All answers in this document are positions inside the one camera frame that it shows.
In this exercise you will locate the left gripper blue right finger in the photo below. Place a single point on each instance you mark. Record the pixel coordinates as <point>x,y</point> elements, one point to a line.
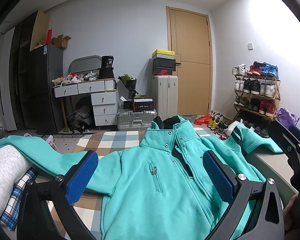
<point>266,219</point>

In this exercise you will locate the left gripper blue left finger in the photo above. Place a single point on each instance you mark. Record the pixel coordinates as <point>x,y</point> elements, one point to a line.
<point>35,220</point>

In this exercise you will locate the teal fleece jacket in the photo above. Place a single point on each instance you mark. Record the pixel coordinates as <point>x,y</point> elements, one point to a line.
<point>231,152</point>

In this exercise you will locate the purple plastic bag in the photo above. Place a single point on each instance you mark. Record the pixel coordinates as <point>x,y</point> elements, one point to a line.
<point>286,118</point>

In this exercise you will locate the blue plaid cloth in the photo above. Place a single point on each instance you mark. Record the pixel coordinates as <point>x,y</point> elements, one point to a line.
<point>9,216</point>

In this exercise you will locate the grey white pillow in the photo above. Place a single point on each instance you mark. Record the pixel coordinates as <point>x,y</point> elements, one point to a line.
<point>13,165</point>

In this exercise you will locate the checkered bed sheet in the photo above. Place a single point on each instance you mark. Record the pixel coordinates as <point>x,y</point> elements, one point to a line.
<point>107,142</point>

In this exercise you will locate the white plastic bag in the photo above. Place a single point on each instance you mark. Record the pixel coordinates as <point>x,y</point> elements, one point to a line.
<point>231,127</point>

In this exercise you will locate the wooden shoe rack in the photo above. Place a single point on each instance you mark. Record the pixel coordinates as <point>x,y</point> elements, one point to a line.
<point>259,95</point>

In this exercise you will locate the black duffel bag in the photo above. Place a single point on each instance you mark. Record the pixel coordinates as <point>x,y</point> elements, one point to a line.
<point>81,119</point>

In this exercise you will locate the yellow shoes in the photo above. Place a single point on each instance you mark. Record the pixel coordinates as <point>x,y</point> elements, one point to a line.
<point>213,122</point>

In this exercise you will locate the silver flat suitcase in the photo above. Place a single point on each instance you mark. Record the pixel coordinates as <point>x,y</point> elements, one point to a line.
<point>128,120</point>

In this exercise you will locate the orange plastic bag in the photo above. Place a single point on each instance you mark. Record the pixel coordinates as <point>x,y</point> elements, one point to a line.
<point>203,119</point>

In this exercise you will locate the black red shoe box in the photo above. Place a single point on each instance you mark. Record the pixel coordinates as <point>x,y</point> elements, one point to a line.
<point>143,105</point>

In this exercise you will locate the black hat box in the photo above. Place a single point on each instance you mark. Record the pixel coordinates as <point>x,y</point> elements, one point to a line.
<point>106,69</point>

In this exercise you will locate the black flower bouquet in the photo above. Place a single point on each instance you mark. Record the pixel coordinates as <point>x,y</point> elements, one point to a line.
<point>130,84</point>

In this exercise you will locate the grey rounded mirror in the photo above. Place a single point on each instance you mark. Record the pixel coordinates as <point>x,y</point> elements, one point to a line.
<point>85,64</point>

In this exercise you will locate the beige upright suitcase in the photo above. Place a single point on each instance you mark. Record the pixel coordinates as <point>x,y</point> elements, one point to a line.
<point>164,90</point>

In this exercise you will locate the small open cardboard box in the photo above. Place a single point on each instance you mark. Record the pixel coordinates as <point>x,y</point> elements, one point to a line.
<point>61,41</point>

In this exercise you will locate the stack of shoe boxes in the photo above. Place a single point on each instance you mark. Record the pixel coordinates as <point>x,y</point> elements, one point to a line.
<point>163,62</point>

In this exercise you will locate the wooden door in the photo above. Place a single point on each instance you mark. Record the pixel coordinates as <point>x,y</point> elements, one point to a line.
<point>189,36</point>

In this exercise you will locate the large flat cardboard box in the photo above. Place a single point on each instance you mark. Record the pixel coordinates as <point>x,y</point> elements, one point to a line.
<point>40,29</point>

